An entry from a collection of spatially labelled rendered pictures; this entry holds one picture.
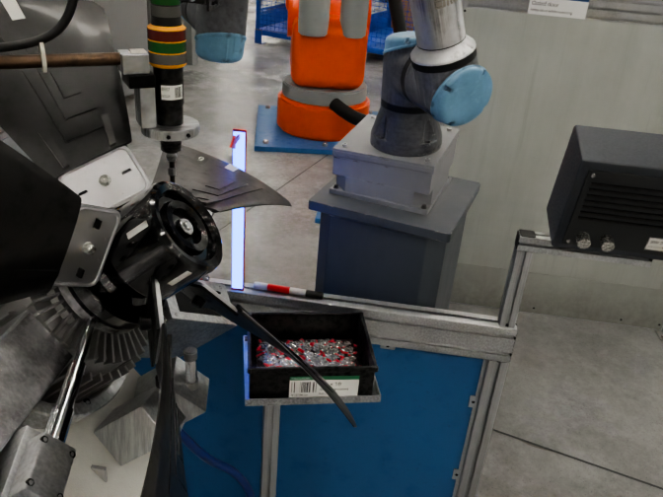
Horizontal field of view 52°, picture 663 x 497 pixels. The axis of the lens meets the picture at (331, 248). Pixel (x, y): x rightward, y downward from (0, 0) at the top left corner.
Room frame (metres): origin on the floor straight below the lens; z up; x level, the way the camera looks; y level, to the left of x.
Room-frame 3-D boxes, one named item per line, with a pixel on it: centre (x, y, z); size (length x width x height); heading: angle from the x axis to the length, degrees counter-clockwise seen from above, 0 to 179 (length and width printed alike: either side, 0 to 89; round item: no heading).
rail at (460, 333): (1.14, 0.08, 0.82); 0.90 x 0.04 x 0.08; 85
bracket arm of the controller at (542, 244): (1.09, -0.45, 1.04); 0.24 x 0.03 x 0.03; 85
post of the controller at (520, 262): (1.10, -0.35, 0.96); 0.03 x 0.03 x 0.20; 85
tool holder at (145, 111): (0.78, 0.22, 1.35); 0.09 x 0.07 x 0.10; 120
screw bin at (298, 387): (0.96, 0.02, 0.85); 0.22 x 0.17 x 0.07; 99
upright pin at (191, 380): (0.75, 0.18, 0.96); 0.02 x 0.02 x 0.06
